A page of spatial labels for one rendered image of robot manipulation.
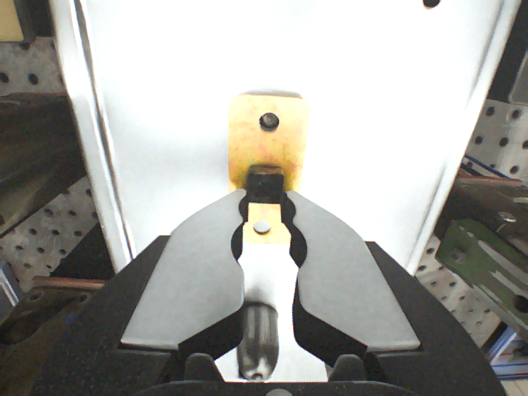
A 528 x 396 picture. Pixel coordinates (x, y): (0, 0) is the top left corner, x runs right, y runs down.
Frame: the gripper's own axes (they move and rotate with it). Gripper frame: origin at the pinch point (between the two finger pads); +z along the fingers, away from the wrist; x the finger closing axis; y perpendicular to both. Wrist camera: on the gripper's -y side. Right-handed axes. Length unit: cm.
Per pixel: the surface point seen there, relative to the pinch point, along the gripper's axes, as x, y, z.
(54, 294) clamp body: -19.4, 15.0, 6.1
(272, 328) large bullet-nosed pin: 1.1, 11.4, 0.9
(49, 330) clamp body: -17.5, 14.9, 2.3
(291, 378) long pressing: 3.8, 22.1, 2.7
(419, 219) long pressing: 10.2, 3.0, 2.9
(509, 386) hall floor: 245, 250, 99
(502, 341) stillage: 166, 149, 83
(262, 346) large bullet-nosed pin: 0.3, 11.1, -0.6
